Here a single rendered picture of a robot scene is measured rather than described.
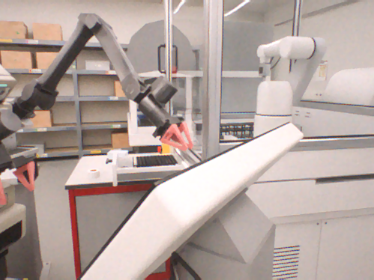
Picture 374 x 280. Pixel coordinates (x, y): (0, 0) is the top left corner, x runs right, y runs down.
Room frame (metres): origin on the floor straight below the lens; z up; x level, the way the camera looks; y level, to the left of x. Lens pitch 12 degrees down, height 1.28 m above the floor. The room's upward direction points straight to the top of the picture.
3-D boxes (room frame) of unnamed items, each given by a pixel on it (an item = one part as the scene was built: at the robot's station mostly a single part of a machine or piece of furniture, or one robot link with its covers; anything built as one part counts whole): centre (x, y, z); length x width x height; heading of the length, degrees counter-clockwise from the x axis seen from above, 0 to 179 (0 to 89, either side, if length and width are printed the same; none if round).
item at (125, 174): (1.42, 0.16, 0.86); 0.40 x 0.26 x 0.06; 102
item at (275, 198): (1.51, -0.43, 0.87); 1.02 x 0.95 x 0.14; 12
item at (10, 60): (4.70, 2.69, 1.66); 0.41 x 0.32 x 0.28; 109
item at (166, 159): (1.42, 0.16, 0.87); 0.22 x 0.18 x 0.06; 102
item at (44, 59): (4.85, 2.23, 1.66); 0.41 x 0.32 x 0.28; 109
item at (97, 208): (1.78, 0.43, 0.38); 0.62 x 0.58 x 0.76; 12
